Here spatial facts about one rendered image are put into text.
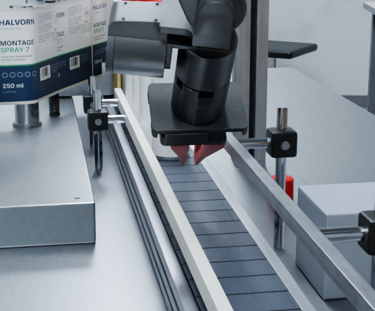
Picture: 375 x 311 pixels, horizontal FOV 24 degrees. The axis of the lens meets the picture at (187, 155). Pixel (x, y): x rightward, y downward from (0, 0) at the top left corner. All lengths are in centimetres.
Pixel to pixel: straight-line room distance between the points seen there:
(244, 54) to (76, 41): 34
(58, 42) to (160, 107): 56
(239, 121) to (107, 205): 30
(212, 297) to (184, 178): 45
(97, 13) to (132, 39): 75
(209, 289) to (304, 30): 520
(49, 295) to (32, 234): 15
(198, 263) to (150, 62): 22
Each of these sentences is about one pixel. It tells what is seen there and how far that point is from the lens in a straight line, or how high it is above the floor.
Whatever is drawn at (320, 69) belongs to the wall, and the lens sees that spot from 592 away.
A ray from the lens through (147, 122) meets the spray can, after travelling 125.
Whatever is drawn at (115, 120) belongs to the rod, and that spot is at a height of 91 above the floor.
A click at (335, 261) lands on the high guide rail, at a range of 64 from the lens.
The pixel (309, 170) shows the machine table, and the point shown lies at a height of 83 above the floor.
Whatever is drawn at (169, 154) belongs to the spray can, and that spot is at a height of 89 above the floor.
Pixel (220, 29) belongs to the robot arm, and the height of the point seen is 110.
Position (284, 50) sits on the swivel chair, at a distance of 522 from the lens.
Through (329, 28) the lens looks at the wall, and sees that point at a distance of 589.
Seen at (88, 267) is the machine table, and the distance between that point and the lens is 99.
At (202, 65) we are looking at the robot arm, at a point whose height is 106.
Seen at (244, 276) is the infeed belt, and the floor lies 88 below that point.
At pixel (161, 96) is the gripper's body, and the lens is 96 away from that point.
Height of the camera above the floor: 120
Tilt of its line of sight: 15 degrees down
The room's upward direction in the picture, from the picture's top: straight up
